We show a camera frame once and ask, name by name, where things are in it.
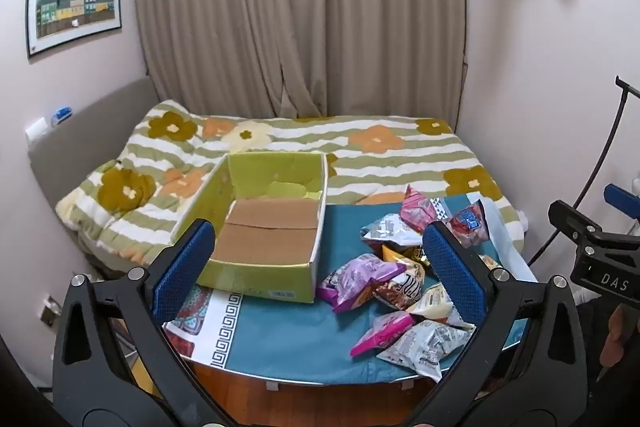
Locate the round table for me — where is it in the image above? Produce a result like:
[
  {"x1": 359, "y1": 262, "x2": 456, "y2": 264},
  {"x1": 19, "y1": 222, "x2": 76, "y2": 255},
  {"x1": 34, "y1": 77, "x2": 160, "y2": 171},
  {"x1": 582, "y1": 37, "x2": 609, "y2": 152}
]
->
[{"x1": 187, "y1": 337, "x2": 523, "y2": 394}]

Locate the teal patterned tablecloth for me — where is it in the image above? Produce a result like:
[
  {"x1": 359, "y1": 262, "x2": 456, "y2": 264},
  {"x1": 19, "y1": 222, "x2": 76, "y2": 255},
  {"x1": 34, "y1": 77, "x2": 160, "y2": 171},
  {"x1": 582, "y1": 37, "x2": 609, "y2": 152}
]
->
[{"x1": 162, "y1": 194, "x2": 538, "y2": 380}]

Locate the grey bed headboard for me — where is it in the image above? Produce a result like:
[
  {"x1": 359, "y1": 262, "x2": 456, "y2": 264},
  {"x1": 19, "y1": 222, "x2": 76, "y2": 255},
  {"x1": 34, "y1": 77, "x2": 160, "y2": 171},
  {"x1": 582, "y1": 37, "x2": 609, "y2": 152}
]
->
[{"x1": 27, "y1": 77, "x2": 153, "y2": 280}]

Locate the beige curtain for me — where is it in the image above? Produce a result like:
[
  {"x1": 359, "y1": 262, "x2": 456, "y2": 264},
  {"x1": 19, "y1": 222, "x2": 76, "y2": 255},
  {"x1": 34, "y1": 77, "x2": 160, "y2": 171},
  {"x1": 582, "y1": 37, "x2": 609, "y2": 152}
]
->
[{"x1": 132, "y1": 0, "x2": 468, "y2": 132}]

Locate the brown snack packet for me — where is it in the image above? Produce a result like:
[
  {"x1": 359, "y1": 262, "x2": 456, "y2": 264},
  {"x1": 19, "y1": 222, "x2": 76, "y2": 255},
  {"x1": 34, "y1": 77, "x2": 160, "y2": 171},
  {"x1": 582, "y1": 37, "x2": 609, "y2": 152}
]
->
[{"x1": 371, "y1": 263, "x2": 427, "y2": 311}]

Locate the floral striped blanket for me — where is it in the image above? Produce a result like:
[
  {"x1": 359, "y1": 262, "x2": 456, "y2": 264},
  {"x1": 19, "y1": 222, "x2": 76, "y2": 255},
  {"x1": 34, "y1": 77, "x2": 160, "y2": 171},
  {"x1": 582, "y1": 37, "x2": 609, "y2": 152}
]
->
[{"x1": 55, "y1": 99, "x2": 526, "y2": 269}]

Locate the yellow orange snack packet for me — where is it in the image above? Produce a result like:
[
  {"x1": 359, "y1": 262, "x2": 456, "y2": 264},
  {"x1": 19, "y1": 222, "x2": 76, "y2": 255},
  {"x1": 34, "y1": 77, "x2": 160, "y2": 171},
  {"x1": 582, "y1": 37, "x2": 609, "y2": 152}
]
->
[{"x1": 381, "y1": 243, "x2": 426, "y2": 266}]

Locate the green cardboard box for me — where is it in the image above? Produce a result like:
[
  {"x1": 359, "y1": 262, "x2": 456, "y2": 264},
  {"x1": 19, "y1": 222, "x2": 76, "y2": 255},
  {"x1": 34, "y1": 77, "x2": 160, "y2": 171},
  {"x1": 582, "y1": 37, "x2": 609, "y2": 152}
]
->
[{"x1": 171, "y1": 151, "x2": 329, "y2": 304}]

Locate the black stand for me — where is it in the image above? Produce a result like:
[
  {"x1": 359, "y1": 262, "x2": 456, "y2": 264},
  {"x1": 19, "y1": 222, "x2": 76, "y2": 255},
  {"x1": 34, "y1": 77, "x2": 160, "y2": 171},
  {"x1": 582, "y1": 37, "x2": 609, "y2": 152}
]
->
[{"x1": 529, "y1": 76, "x2": 640, "y2": 268}]

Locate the cream white snack packet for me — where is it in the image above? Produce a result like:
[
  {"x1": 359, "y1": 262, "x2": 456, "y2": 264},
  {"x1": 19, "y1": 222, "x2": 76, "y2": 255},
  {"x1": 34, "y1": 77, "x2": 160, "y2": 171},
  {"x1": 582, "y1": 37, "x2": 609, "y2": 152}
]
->
[{"x1": 406, "y1": 282, "x2": 465, "y2": 327}]

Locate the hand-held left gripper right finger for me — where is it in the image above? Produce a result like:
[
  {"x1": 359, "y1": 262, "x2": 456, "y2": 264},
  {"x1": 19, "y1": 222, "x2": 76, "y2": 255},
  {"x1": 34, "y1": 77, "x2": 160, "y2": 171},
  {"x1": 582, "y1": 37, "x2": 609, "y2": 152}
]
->
[{"x1": 415, "y1": 221, "x2": 587, "y2": 425}]

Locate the silver grey snack packet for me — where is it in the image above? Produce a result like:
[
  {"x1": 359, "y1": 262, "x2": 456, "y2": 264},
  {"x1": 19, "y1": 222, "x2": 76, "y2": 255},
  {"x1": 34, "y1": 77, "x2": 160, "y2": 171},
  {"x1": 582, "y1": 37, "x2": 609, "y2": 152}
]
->
[{"x1": 375, "y1": 319, "x2": 476, "y2": 384}]

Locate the magenta pink snack packet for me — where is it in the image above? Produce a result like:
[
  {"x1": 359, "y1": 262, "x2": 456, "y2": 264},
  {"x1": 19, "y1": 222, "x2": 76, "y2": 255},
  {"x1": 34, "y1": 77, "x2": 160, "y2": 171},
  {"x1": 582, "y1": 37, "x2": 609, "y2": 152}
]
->
[{"x1": 349, "y1": 310, "x2": 417, "y2": 359}]

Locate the metal wall socket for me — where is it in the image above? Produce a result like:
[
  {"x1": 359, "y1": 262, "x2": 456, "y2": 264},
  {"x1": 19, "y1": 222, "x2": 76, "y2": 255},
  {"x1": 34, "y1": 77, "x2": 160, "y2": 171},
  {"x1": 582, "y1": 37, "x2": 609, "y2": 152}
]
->
[{"x1": 40, "y1": 294, "x2": 63, "y2": 329}]

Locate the red snack packet blue label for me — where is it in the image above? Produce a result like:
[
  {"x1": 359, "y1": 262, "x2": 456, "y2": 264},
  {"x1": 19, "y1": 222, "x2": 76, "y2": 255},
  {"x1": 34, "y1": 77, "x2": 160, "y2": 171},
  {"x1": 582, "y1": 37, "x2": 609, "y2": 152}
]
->
[{"x1": 447, "y1": 201, "x2": 489, "y2": 249}]

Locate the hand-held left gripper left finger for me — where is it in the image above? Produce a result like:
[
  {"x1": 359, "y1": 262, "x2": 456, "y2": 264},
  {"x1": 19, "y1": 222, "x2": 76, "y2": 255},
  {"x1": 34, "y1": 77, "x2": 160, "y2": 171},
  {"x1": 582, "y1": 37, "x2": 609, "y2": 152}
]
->
[{"x1": 52, "y1": 218, "x2": 226, "y2": 427}]

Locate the person's right hand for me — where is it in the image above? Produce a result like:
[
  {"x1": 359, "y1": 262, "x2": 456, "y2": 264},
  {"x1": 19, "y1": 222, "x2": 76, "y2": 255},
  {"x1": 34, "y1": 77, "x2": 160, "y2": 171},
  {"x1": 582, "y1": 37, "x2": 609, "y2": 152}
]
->
[{"x1": 597, "y1": 304, "x2": 640, "y2": 382}]

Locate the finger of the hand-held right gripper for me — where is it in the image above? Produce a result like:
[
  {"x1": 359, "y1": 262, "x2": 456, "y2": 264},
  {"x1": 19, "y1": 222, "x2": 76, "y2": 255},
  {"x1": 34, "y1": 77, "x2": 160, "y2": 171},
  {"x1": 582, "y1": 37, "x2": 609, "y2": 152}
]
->
[
  {"x1": 603, "y1": 184, "x2": 640, "y2": 221},
  {"x1": 548, "y1": 201, "x2": 640, "y2": 254}
]

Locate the white wall switch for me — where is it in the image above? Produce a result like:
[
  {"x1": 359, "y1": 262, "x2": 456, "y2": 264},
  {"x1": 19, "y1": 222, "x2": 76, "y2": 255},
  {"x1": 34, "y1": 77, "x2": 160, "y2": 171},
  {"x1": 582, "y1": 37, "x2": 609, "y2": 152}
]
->
[{"x1": 25, "y1": 117, "x2": 51, "y2": 141}]

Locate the silver light blue snack packet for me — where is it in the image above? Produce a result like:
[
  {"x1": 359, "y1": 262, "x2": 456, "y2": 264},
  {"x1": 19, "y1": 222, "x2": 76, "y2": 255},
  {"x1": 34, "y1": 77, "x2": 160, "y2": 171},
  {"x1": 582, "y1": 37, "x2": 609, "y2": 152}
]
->
[{"x1": 360, "y1": 213, "x2": 425, "y2": 254}]

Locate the framed houses picture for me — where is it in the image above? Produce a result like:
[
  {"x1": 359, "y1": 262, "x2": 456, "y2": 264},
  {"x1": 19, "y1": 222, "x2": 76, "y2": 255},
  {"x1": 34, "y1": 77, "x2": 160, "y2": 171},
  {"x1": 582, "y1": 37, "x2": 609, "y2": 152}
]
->
[{"x1": 25, "y1": 0, "x2": 123, "y2": 58}]

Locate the pink printed snack packet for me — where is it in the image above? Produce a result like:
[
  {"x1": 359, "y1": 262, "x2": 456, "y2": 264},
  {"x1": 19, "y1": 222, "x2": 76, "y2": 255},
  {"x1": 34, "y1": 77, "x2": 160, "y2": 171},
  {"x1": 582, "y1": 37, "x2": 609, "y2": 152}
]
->
[{"x1": 401, "y1": 183, "x2": 443, "y2": 234}]

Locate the purple snack packet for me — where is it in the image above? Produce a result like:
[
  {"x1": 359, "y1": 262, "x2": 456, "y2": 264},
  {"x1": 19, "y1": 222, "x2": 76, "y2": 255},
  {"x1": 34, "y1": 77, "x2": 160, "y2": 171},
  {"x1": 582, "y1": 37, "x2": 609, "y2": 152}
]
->
[{"x1": 316, "y1": 254, "x2": 408, "y2": 314}]

